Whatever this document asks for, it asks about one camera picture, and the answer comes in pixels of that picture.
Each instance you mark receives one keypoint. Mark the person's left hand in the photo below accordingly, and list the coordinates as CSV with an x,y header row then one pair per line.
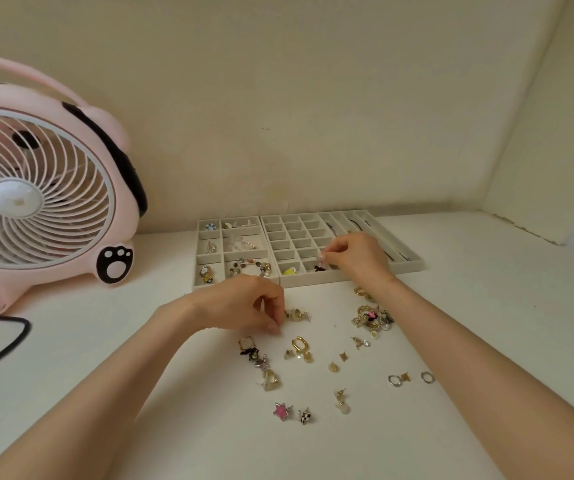
x,y
237,304

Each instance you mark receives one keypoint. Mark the person's right hand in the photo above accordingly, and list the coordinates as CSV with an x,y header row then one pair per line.
x,y
362,259

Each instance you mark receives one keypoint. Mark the grey bracelet tray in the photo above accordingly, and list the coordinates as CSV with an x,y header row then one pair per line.
x,y
219,284

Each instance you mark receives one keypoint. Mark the pink black bow earring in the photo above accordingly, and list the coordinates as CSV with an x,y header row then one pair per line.
x,y
319,267

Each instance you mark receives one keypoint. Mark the grey necklace tray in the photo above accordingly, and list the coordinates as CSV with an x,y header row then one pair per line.
x,y
414,264

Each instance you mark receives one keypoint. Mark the pile of mixed jewelry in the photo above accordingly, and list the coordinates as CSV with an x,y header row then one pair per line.
x,y
372,317

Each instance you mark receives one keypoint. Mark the grey earring grid tray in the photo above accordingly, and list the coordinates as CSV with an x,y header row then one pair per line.
x,y
292,234

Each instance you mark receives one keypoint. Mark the white heart brooch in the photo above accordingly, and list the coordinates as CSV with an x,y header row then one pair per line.
x,y
233,224

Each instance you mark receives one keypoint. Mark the rhinestone bow brooch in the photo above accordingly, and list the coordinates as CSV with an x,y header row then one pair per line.
x,y
249,223

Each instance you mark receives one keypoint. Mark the person's right forearm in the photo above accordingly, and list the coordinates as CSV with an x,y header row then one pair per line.
x,y
492,374

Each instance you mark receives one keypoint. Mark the person's left forearm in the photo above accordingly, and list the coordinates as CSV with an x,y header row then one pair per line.
x,y
91,394

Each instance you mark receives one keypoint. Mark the white table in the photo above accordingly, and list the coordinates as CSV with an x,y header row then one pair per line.
x,y
492,319

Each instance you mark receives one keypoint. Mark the pink animal-shaped desk fan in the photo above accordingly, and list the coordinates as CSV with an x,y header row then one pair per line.
x,y
41,194

